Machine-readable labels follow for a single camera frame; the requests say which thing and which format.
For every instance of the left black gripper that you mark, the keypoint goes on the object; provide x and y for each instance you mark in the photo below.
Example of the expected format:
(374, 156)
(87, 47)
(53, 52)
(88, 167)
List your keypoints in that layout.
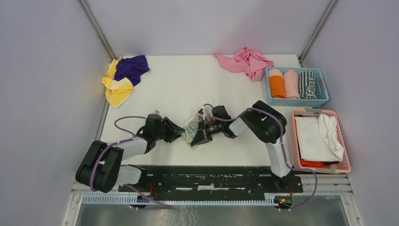
(173, 130)

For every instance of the purple towel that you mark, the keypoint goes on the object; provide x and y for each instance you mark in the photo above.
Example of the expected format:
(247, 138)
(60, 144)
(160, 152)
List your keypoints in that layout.
(132, 68)

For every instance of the pink crumpled towel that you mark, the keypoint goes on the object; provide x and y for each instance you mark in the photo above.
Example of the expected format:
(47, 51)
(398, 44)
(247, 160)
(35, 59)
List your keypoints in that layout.
(248, 61)

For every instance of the blue slotted cable duct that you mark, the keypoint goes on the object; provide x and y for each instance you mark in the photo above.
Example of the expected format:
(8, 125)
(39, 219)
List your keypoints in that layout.
(134, 199)

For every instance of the white cloth in basket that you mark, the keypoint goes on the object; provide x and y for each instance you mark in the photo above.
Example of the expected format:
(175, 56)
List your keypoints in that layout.
(318, 139)

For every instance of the yellow towel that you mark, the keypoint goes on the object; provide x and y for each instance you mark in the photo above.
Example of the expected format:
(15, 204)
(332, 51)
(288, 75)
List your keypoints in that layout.
(116, 92)

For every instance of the teal patterned towel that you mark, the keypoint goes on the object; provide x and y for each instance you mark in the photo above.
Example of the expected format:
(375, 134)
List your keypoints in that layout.
(191, 128)

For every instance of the orange rolled towel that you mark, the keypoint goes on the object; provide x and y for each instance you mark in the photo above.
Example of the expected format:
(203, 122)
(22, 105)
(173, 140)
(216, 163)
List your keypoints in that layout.
(276, 83)

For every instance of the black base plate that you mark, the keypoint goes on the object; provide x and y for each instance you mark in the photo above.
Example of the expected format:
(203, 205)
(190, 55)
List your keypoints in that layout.
(195, 183)

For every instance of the pink plastic basket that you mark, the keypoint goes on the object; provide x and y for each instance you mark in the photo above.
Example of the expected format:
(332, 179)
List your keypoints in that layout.
(336, 167)

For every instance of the green white striped towel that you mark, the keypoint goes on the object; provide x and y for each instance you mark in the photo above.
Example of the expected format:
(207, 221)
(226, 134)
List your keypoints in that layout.
(307, 85)

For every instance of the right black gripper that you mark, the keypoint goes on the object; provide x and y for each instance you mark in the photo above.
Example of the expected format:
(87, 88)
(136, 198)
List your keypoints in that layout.
(201, 137)

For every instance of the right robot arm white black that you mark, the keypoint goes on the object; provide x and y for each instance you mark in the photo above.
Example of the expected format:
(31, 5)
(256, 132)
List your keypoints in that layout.
(267, 124)

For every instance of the orange cloth in basket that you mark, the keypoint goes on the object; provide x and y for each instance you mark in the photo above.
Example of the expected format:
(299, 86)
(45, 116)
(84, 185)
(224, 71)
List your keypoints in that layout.
(314, 164)

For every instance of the blue plastic basket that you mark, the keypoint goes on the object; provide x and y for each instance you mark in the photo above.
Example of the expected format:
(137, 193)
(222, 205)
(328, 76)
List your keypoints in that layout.
(320, 90)

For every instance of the light pink rolled towel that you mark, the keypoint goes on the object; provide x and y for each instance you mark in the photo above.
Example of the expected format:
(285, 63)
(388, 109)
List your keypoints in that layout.
(291, 79)

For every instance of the aluminium frame rails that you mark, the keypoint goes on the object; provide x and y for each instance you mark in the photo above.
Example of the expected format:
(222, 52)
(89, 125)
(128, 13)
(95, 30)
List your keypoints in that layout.
(327, 200)

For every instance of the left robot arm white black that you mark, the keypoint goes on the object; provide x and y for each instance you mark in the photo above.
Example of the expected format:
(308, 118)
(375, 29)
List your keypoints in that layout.
(101, 164)

